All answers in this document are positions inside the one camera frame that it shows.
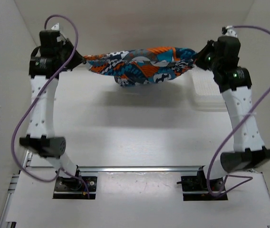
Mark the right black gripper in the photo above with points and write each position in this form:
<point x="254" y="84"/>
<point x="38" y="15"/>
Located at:
<point x="210" y="46"/>

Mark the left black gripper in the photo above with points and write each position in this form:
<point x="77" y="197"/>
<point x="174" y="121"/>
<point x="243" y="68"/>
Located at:
<point x="78" y="60"/>

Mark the colourful patterned shorts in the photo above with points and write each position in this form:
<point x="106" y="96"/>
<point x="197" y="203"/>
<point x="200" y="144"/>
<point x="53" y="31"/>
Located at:
<point x="143" y="66"/>

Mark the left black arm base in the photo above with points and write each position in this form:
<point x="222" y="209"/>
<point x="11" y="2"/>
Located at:
<point x="73" y="189"/>

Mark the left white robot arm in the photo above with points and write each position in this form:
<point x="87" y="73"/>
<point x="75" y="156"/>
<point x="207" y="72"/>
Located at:
<point x="40" y="137"/>

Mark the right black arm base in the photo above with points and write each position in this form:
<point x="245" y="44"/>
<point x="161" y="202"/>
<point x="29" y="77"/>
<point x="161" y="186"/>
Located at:
<point x="194" y="191"/>

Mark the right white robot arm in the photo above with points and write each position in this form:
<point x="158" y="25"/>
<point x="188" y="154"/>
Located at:
<point x="234" y="82"/>

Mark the white plastic mesh basket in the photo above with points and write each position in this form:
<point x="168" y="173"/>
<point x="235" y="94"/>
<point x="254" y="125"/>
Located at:
<point x="205" y="92"/>

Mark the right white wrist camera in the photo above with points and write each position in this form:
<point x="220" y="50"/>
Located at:
<point x="229" y="31"/>

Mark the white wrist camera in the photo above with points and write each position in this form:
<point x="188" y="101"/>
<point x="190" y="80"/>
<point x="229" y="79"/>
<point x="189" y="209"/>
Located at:
<point x="229" y="31"/>
<point x="56" y="27"/>

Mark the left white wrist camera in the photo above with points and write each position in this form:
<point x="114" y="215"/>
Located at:
<point x="56" y="27"/>

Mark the aluminium front rail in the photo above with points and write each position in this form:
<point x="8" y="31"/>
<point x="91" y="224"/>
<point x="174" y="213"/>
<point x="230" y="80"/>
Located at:
<point x="139" y="168"/>

